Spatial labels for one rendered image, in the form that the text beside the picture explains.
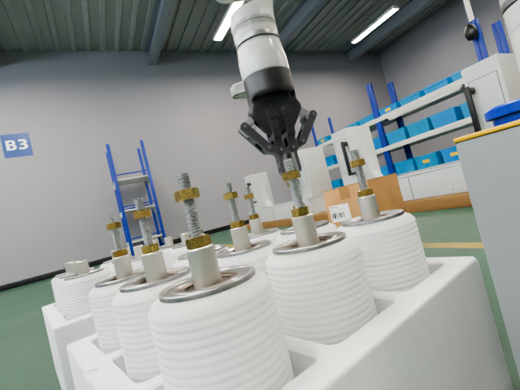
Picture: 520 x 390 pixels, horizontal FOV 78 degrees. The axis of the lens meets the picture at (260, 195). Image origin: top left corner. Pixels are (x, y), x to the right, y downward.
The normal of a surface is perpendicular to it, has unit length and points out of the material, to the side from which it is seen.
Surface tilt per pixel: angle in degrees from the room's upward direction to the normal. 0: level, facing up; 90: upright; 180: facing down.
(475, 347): 90
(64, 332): 90
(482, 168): 90
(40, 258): 90
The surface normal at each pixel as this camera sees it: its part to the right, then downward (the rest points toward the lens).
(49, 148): 0.43, -0.14
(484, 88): -0.87, 0.20
